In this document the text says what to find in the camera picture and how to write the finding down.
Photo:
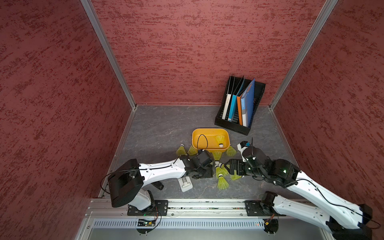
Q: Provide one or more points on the orange folder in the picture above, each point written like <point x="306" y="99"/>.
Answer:
<point x="239" y="105"/>

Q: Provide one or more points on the teal folder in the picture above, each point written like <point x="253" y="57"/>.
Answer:
<point x="235" y="92"/>

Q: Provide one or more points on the black file rack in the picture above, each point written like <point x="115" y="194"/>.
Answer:
<point x="234" y="124"/>

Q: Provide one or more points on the yellow shuttlecock top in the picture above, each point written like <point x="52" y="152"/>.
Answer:
<point x="220" y="140"/>

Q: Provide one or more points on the yellow shuttlecock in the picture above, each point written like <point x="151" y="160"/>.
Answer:
<point x="217" y="156"/>
<point x="231" y="151"/>
<point x="219" y="171"/>
<point x="220" y="140"/>
<point x="181" y="151"/>
<point x="225" y="171"/>
<point x="222" y="182"/>
<point x="235" y="177"/>
<point x="192" y="151"/>

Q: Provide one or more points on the yellow plastic storage box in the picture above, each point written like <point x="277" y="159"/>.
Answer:
<point x="204" y="139"/>

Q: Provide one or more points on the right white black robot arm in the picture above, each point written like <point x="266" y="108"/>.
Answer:
<point x="342" y="219"/>

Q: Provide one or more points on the white folder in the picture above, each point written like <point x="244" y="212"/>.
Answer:
<point x="228" y="96"/>

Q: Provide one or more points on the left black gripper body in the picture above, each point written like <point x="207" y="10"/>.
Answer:
<point x="206" y="172"/>

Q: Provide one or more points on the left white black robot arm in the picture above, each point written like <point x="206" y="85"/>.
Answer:
<point x="127" y="182"/>

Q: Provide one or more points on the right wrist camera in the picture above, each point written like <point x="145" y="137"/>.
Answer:
<point x="243" y="145"/>

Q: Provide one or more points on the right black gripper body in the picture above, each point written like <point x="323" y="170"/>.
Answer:
<point x="244" y="168"/>

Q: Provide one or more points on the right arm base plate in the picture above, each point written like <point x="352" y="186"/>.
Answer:
<point x="256" y="209"/>

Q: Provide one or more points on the blue folder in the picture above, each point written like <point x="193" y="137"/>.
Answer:
<point x="247" y="103"/>

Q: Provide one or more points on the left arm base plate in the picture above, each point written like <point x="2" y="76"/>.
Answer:
<point x="158" y="206"/>

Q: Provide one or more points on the white phone stand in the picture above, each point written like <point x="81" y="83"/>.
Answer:
<point x="185" y="184"/>

